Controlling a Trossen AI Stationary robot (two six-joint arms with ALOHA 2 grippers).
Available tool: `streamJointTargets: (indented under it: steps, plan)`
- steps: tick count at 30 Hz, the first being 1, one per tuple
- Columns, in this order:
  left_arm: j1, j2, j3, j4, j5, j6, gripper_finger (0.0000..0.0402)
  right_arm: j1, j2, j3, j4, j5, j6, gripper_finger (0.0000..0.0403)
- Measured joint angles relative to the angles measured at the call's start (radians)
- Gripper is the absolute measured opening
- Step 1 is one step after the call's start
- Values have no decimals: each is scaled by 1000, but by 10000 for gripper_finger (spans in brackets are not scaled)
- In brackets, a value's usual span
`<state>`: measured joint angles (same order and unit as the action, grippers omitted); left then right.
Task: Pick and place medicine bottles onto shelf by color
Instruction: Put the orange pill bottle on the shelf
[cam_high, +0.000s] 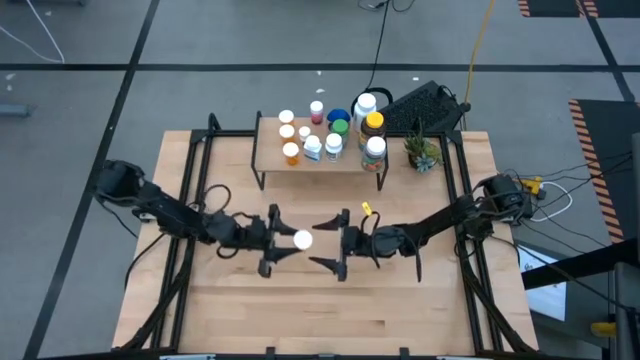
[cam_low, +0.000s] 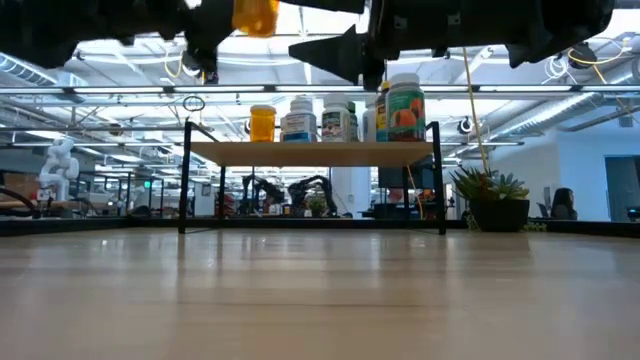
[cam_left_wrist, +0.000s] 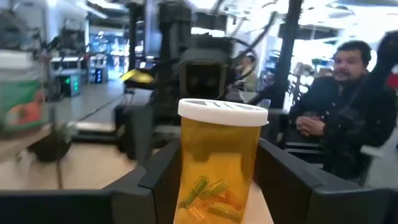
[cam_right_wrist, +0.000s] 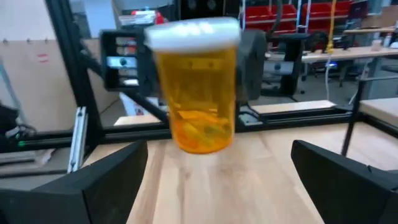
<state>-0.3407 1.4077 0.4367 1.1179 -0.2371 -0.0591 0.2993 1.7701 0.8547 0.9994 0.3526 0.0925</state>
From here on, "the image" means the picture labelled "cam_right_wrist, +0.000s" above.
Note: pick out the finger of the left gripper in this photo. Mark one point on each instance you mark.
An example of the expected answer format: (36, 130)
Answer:
(147, 65)
(252, 62)

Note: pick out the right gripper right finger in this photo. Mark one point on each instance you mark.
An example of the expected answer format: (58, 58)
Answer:
(348, 193)

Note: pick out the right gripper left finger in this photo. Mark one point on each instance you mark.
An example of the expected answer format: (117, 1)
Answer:
(93, 193)

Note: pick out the orange pill vial white cap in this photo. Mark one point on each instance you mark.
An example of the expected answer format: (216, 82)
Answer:
(199, 93)

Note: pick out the black electronics box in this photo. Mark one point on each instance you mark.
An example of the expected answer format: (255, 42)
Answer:
(121, 60)

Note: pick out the red storage rack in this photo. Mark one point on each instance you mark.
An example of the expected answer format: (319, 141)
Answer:
(264, 14)

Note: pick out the wooden desk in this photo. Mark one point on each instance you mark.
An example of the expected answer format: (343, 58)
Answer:
(357, 53)

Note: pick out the beige cardboard panel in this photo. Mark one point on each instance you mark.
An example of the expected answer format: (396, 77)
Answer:
(37, 93)

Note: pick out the silver aluminium bracket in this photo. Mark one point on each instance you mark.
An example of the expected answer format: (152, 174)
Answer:
(77, 140)

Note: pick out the black table frame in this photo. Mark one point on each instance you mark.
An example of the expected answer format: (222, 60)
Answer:
(77, 77)

